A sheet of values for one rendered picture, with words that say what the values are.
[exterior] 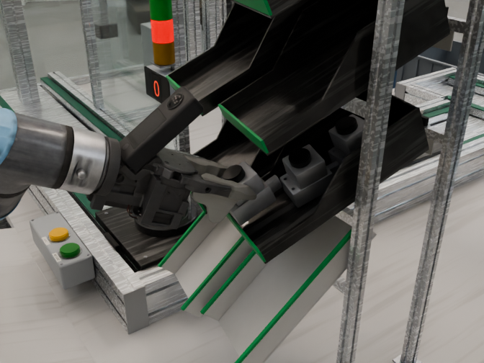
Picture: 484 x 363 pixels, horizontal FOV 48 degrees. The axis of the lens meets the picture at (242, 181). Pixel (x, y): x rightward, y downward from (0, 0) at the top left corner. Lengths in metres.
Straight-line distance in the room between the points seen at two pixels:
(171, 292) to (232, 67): 0.49
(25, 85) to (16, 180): 1.51
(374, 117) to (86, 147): 0.34
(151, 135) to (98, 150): 0.06
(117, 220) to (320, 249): 0.55
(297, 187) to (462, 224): 0.82
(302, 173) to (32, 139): 0.34
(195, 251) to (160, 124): 0.41
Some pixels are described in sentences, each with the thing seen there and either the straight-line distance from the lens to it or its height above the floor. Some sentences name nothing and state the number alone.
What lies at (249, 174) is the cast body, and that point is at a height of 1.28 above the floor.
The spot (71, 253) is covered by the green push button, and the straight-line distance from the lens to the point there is 1.17.
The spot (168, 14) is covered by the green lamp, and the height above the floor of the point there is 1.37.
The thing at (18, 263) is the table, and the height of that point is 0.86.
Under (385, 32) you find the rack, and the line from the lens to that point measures 0.65.
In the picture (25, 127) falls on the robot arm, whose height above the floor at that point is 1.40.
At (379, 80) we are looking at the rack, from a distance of 0.66.
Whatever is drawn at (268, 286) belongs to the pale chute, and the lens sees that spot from 0.90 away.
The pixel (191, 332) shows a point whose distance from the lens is 1.12.
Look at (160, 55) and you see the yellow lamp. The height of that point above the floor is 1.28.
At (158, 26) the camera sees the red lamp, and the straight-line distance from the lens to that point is 1.28.
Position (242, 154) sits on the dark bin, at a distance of 0.91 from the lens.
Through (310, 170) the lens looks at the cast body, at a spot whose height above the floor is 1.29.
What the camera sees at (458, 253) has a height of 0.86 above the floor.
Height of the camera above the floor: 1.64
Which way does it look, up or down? 29 degrees down
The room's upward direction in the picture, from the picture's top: straight up
